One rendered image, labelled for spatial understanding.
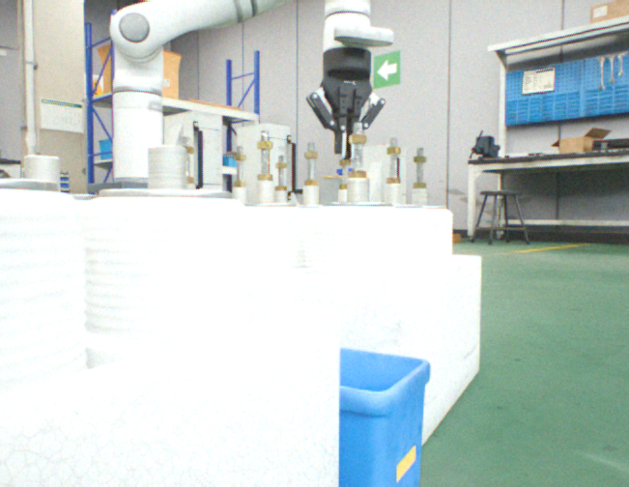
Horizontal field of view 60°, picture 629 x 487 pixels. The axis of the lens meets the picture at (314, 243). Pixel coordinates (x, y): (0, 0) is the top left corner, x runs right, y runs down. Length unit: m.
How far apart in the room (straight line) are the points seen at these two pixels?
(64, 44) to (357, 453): 7.09
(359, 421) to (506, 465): 0.23
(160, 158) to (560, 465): 0.47
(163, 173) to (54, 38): 7.02
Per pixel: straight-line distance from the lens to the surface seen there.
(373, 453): 0.41
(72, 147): 7.16
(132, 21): 1.13
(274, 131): 3.43
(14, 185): 0.23
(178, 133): 3.13
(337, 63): 0.85
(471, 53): 6.42
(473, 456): 0.61
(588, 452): 0.66
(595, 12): 5.60
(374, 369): 0.50
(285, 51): 8.29
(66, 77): 7.27
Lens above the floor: 0.24
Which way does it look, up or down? 3 degrees down
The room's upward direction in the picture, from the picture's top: straight up
